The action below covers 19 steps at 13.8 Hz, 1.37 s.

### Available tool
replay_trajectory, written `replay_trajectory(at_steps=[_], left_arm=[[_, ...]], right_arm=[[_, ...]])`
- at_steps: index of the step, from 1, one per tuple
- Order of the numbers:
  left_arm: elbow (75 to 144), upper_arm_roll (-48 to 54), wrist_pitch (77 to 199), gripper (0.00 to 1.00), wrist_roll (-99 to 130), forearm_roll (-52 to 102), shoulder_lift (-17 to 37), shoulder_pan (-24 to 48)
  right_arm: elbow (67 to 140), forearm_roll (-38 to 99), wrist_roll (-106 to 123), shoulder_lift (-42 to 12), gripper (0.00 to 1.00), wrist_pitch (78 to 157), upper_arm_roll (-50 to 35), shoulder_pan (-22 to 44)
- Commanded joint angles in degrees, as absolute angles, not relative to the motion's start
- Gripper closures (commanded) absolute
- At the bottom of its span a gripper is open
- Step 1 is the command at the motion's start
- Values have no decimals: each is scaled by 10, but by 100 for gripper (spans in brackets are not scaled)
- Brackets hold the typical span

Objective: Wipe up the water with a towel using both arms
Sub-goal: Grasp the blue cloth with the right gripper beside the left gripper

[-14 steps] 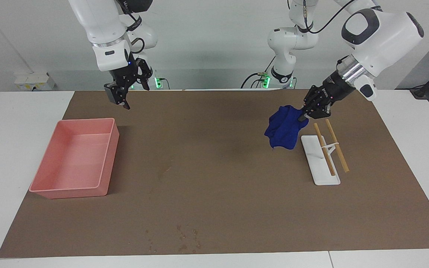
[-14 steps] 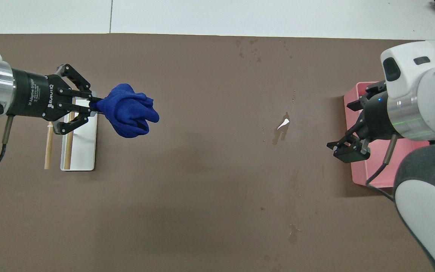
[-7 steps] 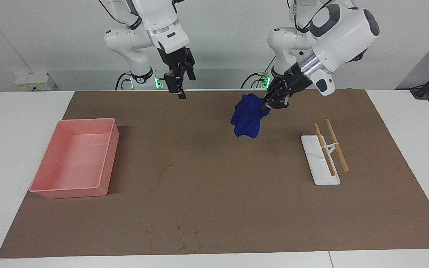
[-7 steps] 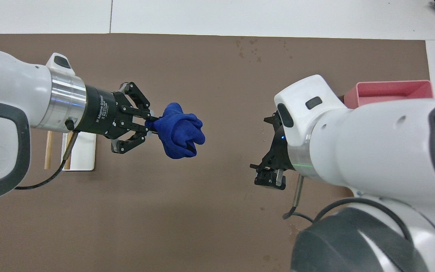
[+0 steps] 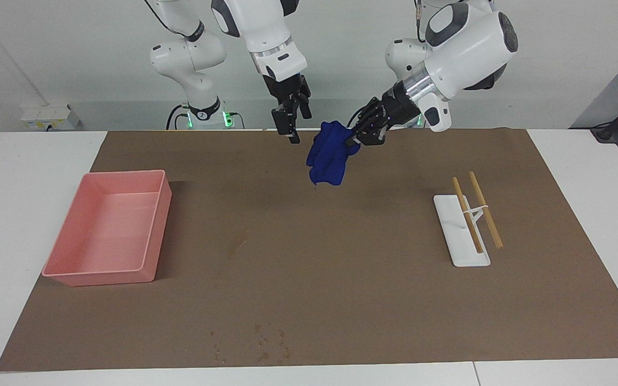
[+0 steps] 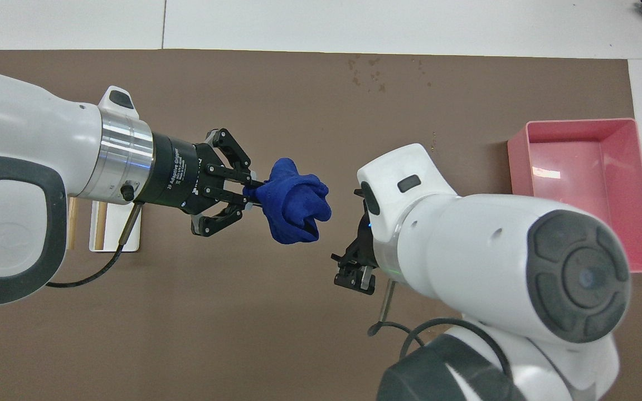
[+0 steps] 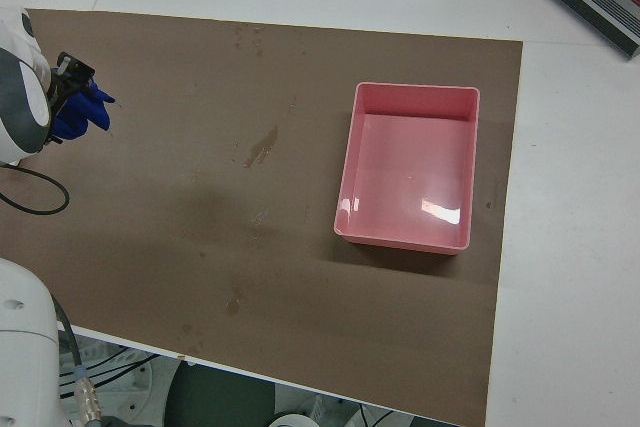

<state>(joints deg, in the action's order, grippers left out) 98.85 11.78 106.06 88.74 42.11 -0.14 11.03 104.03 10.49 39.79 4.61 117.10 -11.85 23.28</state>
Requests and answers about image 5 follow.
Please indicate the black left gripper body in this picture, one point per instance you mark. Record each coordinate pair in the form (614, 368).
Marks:
(397, 107)

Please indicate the white power strip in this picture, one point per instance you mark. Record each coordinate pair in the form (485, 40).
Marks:
(46, 115)

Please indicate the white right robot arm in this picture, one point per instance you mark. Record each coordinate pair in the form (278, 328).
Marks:
(258, 21)

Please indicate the brown table mat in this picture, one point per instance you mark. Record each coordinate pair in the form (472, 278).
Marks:
(314, 268)

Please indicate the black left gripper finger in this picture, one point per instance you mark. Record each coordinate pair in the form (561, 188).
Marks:
(373, 138)
(365, 115)

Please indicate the pink plastic bin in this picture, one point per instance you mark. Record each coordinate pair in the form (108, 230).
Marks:
(105, 230)

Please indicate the white towel rack base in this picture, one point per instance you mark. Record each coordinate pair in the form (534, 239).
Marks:
(467, 257)

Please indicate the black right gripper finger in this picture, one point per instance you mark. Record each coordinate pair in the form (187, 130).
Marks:
(303, 107)
(286, 126)

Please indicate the blue cloth towel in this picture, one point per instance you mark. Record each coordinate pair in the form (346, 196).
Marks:
(330, 155)

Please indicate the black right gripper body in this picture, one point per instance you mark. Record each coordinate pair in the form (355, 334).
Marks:
(285, 88)

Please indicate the wooden rack rod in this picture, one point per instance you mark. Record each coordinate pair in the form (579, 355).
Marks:
(470, 220)
(488, 220)

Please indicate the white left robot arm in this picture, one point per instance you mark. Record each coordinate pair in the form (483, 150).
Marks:
(470, 43)

